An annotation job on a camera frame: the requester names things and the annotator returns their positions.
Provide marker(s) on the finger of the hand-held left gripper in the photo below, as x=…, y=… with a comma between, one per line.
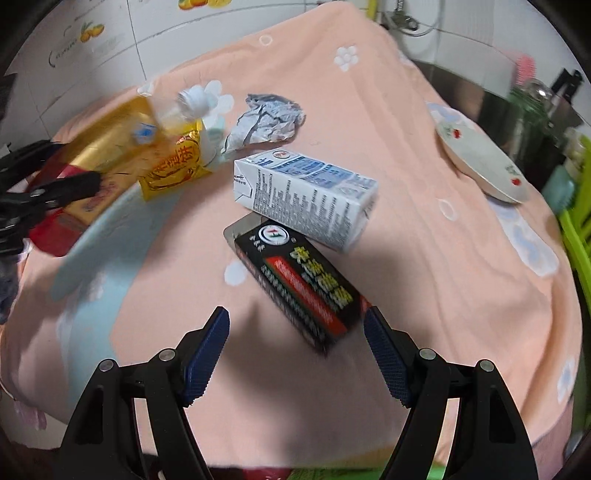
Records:
x=32, y=159
x=69, y=189

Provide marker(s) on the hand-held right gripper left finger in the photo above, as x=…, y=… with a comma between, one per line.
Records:
x=207, y=355

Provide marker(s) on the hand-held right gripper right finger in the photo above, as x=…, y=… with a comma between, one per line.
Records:
x=388, y=355

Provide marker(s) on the gold and red box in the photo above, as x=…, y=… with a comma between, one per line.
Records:
x=101, y=147

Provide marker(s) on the yellow snack packet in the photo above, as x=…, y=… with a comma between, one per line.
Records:
x=175, y=170

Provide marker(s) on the black printed box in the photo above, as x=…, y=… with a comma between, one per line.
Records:
x=304, y=286

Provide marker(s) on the clear plastic bottle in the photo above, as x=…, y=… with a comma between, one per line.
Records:
x=191, y=99

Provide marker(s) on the white blue milk carton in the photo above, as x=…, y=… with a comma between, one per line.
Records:
x=300, y=194

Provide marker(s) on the silver foil wrapper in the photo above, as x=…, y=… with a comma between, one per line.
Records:
x=263, y=120

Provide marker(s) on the peach floral blanket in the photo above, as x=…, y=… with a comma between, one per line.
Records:
x=438, y=286

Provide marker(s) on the white floral plate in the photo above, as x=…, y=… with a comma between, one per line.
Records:
x=471, y=152

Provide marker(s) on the green plastic dish rack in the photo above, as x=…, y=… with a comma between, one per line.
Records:
x=577, y=230

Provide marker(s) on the teal plastic bottle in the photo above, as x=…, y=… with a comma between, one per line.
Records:
x=558, y=187

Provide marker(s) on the glass utensil jar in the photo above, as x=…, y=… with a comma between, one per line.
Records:
x=531, y=115

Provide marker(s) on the pink brush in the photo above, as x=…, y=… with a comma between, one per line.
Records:
x=525, y=69

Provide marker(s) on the metal tap valve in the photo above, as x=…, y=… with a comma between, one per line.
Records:
x=404, y=18

